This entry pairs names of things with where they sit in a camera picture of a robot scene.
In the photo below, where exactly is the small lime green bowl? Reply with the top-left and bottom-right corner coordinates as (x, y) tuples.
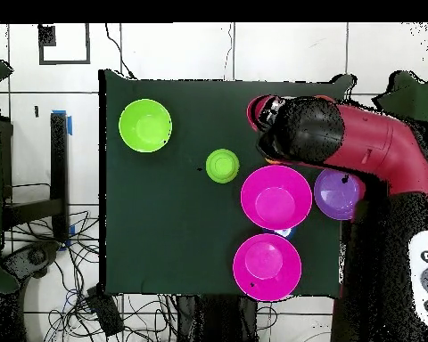
(205, 148), (241, 185)

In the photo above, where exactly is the magenta plastic bowl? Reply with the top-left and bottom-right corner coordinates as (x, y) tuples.
(232, 232), (303, 303)
(239, 164), (314, 232)

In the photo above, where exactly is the purple plastic bowl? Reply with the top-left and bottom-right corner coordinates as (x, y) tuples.
(313, 168), (366, 221)

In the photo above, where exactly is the blue plastic bowl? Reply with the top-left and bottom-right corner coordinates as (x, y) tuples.
(263, 226), (297, 239)

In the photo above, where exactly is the large lime green bowl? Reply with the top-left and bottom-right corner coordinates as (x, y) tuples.
(118, 98), (173, 154)

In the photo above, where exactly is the dark green tablecloth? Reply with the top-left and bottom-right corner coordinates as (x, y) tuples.
(98, 69), (354, 299)

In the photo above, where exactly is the blue tape strip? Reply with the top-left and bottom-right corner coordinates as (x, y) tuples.
(52, 110), (73, 136)

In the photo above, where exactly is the black metal stand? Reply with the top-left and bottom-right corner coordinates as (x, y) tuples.
(3, 112), (70, 243)

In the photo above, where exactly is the black floor box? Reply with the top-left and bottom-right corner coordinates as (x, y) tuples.
(86, 286), (125, 338)

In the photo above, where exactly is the thin grey cable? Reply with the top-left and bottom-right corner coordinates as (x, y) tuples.
(223, 23), (235, 81)

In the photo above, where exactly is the black cable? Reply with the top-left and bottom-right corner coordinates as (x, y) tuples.
(104, 23), (136, 78)

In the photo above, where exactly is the black square floor frame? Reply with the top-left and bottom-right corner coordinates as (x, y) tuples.
(38, 23), (91, 66)

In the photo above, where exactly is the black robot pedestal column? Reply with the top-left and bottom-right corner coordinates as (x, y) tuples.
(176, 295), (261, 342)

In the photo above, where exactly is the tangle of black cables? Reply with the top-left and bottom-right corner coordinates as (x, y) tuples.
(3, 209), (179, 342)

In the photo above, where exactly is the grey pedestal foot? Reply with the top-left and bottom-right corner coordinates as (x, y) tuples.
(0, 240), (62, 282)

